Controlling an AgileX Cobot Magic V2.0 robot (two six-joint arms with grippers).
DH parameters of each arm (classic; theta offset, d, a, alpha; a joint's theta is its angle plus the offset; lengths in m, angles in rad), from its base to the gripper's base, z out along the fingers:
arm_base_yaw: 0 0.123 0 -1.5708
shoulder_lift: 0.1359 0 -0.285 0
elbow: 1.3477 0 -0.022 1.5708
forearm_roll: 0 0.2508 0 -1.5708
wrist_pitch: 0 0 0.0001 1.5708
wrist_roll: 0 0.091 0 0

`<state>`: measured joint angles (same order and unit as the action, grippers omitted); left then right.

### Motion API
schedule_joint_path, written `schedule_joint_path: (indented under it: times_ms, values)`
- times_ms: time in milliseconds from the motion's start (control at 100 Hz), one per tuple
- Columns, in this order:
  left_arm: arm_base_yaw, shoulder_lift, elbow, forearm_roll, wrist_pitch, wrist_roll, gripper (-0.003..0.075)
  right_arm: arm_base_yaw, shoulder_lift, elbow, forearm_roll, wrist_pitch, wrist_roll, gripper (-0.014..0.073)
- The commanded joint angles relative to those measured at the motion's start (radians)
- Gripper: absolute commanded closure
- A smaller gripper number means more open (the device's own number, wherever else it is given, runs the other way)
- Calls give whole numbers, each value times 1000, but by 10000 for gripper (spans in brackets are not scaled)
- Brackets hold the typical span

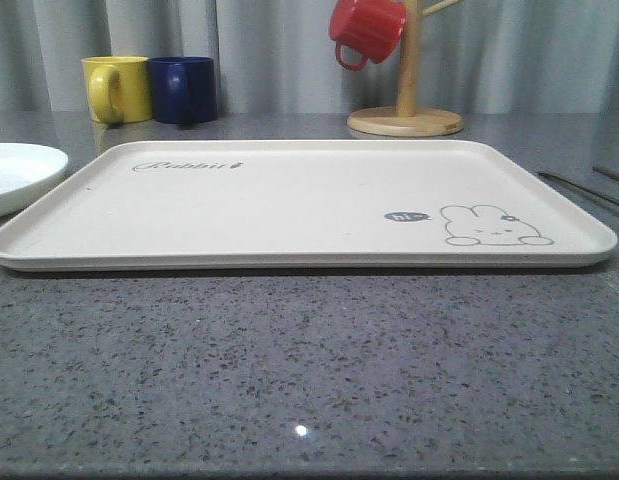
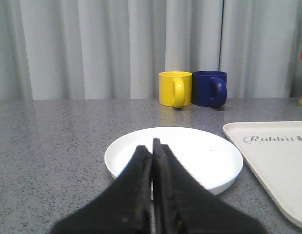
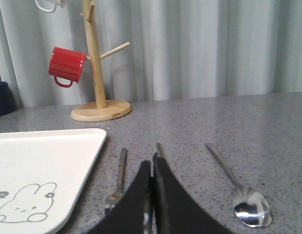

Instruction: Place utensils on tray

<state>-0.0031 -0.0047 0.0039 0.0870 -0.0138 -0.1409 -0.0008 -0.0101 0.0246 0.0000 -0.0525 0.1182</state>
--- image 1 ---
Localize beige rabbit serving tray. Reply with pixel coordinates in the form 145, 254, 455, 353
0, 140, 617, 271

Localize white round plate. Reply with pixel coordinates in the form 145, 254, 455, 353
0, 143, 69, 217

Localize wooden mug tree stand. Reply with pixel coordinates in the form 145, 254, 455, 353
347, 0, 464, 137

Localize grey curtain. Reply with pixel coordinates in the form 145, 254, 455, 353
0, 1, 619, 113

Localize navy blue mug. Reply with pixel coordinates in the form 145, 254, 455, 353
148, 56, 218, 124

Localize silver fork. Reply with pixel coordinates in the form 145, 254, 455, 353
537, 171, 619, 207

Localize red ribbed mug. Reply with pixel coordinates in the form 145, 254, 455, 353
329, 0, 407, 71

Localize yellow mug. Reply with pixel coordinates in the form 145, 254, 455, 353
82, 56, 152, 124

